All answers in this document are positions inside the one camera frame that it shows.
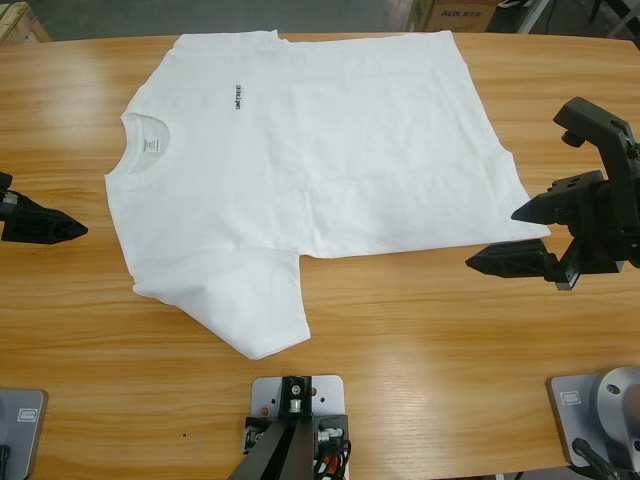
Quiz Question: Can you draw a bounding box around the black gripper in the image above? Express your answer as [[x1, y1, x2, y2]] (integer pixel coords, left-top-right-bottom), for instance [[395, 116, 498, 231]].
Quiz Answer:
[[464, 169, 640, 294], [0, 192, 89, 246]]

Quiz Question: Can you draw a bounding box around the white t-shirt with black logo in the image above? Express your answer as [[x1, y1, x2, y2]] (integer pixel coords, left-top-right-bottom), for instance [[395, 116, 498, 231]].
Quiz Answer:
[[103, 28, 551, 360]]

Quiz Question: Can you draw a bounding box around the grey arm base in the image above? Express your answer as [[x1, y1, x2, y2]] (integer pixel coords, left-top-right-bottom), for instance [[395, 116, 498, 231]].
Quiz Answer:
[[0, 387, 50, 480], [544, 367, 640, 471]]

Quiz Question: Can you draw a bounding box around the wooden crate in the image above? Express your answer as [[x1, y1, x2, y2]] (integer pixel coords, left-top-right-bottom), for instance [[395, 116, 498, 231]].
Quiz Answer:
[[0, 0, 51, 44]]

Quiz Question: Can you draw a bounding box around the white table leg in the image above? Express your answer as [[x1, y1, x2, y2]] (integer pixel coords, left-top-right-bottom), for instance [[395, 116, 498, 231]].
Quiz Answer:
[[516, 0, 551, 35], [607, 0, 639, 40]]

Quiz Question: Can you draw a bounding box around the cardboard box with blue print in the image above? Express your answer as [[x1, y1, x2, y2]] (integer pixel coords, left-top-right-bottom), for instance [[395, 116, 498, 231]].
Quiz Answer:
[[424, 0, 497, 32]]

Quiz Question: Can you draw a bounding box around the black clamp with bolt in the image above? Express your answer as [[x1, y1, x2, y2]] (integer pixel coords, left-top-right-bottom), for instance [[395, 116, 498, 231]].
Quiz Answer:
[[312, 412, 351, 457], [241, 413, 275, 455]]

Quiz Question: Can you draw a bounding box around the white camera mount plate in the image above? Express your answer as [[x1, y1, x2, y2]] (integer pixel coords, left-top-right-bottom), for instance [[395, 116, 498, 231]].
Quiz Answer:
[[249, 374, 349, 420]]

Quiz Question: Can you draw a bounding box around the black bracket with silver bolt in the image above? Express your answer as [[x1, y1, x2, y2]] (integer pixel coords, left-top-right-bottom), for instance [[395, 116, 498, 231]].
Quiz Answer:
[[278, 375, 315, 421]]

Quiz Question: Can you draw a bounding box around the black cable at post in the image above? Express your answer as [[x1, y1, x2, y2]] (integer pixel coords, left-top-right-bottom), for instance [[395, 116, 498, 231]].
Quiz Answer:
[[330, 439, 357, 480]]

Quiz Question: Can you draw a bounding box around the orange cable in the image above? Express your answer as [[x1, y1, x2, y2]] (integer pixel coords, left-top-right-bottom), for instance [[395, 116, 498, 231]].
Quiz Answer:
[[314, 451, 342, 475]]

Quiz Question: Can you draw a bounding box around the dark camera post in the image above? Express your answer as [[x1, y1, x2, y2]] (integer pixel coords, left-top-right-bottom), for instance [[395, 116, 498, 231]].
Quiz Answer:
[[227, 418, 321, 480]]

